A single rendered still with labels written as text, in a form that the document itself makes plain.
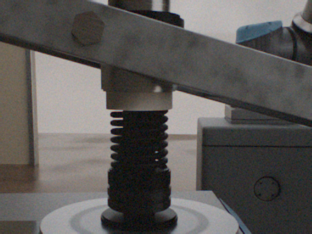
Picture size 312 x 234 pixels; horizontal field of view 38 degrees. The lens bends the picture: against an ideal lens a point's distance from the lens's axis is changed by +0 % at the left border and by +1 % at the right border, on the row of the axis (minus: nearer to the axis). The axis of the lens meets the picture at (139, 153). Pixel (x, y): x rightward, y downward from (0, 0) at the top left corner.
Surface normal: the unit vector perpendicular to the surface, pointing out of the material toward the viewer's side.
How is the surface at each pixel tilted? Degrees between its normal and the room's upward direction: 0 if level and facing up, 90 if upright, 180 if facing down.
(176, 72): 90
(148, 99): 90
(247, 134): 90
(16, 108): 90
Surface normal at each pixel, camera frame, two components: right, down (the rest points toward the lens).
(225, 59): 0.15, 0.15
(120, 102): -0.51, 0.13
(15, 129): -0.08, 0.15
